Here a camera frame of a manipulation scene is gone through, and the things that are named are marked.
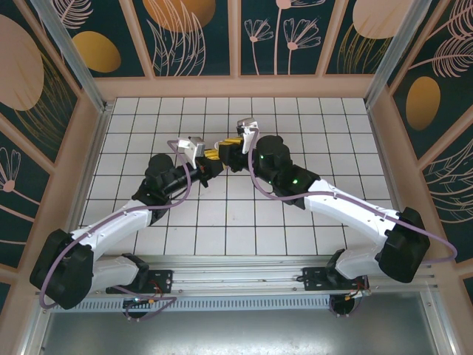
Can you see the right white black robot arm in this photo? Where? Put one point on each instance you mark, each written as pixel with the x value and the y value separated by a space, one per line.
pixel 343 207

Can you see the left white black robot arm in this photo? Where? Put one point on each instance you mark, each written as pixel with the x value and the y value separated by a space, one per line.
pixel 111 226

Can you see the grey metal base panel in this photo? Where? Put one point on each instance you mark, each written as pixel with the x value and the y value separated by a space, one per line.
pixel 236 333

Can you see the aluminium table side rail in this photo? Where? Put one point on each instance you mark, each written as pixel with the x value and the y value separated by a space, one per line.
pixel 386 148
pixel 94 148

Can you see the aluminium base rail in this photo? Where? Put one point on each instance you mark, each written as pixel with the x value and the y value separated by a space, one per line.
pixel 236 275

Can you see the aluminium frame post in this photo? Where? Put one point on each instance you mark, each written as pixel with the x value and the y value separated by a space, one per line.
pixel 392 55
pixel 73 55

